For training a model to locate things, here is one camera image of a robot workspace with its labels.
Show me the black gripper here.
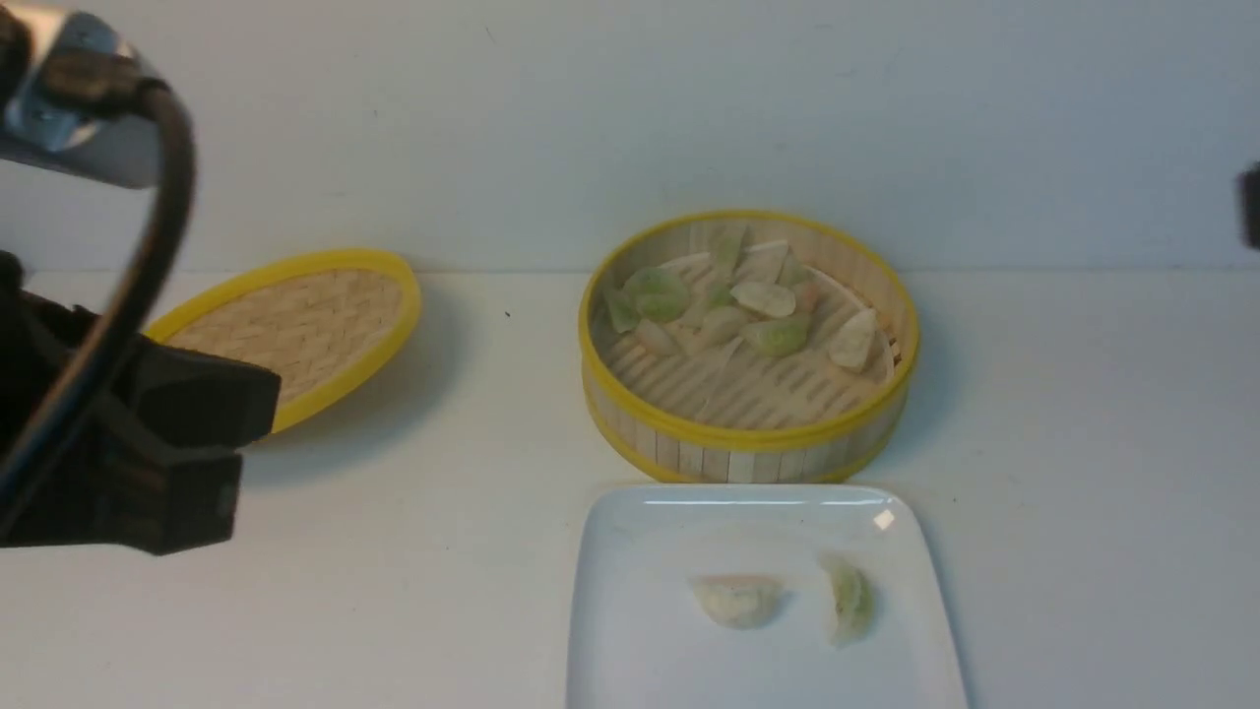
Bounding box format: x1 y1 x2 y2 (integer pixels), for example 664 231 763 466
0 251 284 557

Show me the white pinkish dumpling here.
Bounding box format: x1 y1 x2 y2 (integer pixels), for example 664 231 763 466
690 576 788 631

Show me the green dumpling front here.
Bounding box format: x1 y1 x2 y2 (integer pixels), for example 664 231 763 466
818 553 876 647

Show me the white square plate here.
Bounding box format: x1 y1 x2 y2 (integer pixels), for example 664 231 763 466
564 484 969 708

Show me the yellow rimmed bamboo steamer lid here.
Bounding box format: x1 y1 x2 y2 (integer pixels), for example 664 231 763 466
145 248 422 432

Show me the white steamer liner cloth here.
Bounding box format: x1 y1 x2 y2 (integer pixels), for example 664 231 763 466
601 242 902 429

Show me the yellow rimmed bamboo steamer basket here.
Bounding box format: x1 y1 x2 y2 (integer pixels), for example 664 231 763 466
580 210 919 484

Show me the green dumpling centre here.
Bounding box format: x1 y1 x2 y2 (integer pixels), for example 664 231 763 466
740 314 811 358

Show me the white dumpling centre top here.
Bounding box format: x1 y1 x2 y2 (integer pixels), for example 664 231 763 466
730 282 798 319

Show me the white dumpling right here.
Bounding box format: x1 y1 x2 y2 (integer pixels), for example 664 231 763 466
825 309 878 375

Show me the dark object right edge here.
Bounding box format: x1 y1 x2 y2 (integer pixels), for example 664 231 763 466
1234 162 1260 251

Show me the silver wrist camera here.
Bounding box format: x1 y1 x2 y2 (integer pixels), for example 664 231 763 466
1 1 163 189

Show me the black camera cable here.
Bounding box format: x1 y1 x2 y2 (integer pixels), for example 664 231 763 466
0 49 197 513

